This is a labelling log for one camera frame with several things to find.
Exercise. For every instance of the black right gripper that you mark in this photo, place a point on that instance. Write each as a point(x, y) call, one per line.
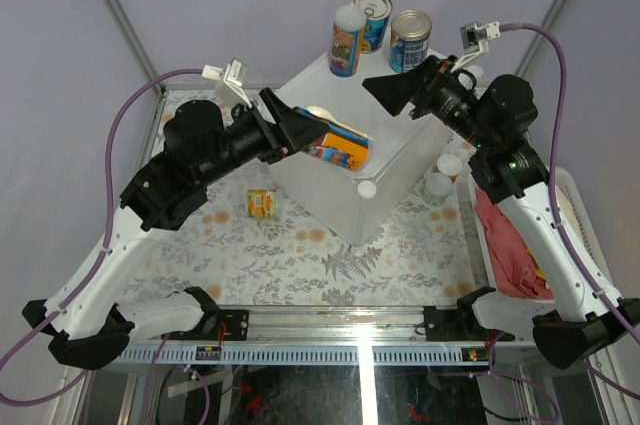
point(397, 90)

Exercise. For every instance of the white lid orange can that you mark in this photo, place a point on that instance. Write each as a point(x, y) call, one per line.
point(348, 33)

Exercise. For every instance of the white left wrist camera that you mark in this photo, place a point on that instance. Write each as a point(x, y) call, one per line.
point(229, 82)

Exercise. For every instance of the white plastic basket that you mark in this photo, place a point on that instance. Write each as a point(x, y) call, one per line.
point(571, 206)

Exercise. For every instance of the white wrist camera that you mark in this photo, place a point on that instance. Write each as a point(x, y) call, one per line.
point(229, 82)
point(475, 39)

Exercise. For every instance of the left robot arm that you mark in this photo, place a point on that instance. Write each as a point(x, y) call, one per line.
point(89, 327)

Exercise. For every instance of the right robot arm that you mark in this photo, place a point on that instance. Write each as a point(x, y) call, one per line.
point(588, 313)

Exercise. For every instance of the white slotted cable duct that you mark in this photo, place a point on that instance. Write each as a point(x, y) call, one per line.
point(421, 354)

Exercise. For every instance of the aluminium front rail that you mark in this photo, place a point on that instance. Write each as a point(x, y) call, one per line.
point(280, 323)

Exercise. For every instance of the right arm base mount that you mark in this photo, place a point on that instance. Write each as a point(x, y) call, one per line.
point(452, 324)

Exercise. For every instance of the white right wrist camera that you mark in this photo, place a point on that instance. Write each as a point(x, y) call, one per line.
point(475, 39)

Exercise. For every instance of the pink cloth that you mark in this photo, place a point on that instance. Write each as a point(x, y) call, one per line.
point(515, 270)

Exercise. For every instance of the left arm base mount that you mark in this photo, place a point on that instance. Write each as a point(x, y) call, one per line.
point(230, 325)

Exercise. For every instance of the blue soup can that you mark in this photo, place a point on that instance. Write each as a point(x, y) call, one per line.
point(378, 13)
point(409, 42)

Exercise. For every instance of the white lid yellow jar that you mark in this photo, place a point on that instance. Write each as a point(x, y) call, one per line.
point(449, 165)

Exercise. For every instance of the clear lid green jar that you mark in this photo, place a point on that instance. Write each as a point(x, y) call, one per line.
point(437, 187)

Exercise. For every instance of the white cube counter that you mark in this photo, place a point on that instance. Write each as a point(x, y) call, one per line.
point(348, 188)

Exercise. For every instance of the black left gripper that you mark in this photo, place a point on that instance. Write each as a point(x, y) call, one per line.
point(295, 129)

